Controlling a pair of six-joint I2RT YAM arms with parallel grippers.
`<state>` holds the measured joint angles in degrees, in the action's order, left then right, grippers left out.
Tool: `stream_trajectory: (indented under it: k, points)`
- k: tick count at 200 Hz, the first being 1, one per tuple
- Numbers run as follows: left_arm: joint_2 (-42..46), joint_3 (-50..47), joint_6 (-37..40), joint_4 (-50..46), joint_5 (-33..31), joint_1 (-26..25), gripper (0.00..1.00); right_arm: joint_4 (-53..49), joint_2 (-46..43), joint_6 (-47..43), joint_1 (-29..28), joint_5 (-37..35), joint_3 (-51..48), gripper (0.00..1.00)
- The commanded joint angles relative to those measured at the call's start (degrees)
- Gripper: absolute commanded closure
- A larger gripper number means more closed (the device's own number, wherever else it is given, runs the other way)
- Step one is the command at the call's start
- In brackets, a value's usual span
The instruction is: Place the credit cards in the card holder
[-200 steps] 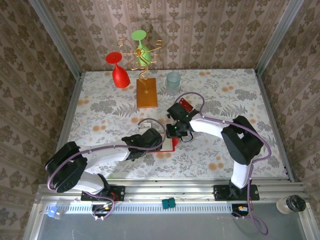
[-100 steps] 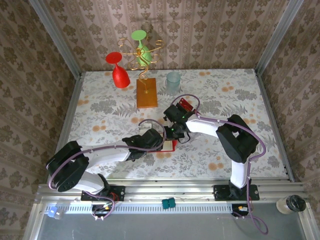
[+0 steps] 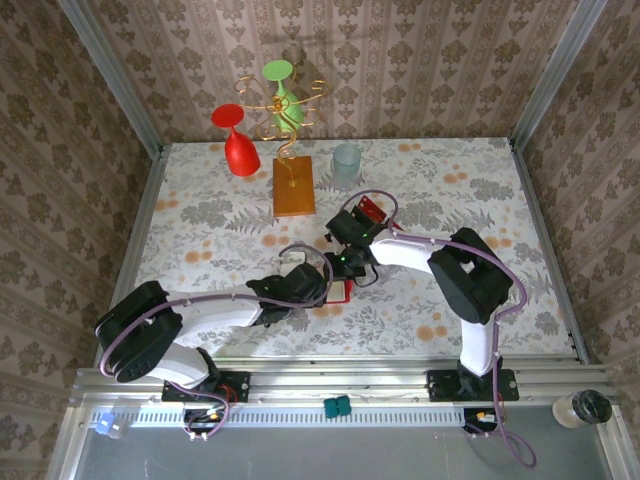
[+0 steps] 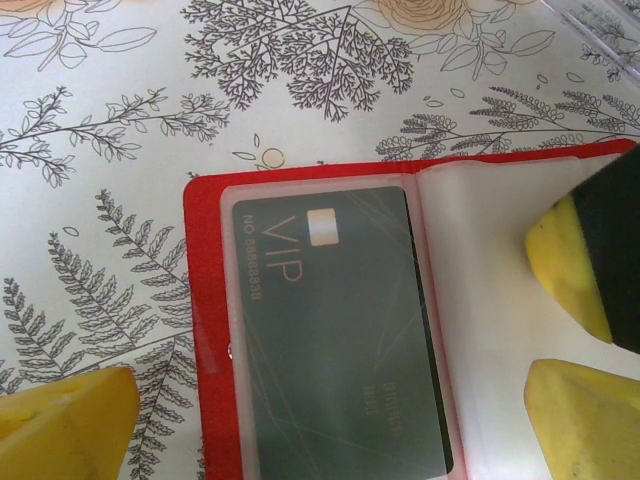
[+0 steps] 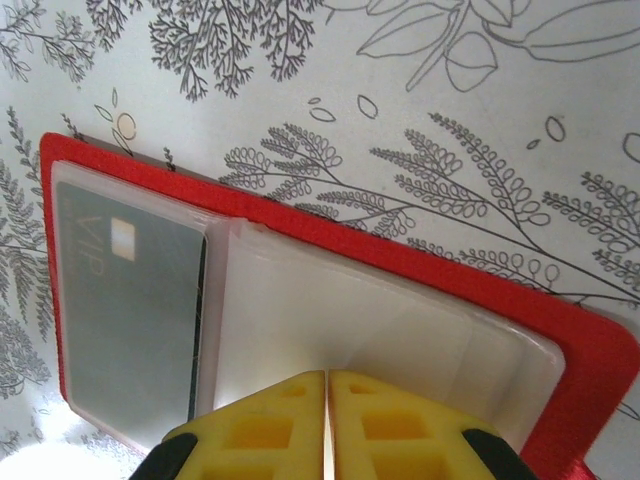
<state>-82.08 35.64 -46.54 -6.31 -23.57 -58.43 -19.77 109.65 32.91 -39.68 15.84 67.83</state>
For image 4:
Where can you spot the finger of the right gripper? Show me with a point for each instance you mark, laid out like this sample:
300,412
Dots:
590,260

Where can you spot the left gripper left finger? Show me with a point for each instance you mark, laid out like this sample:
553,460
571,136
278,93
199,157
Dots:
65,430

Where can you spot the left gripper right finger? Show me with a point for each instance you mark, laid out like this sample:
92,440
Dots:
590,430

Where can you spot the red card holder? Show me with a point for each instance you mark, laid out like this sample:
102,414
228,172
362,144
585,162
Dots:
205,300

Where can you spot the dark grey VIP card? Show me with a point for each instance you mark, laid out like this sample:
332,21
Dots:
340,325

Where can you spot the clear acrylic card stand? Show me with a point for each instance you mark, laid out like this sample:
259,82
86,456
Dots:
615,35

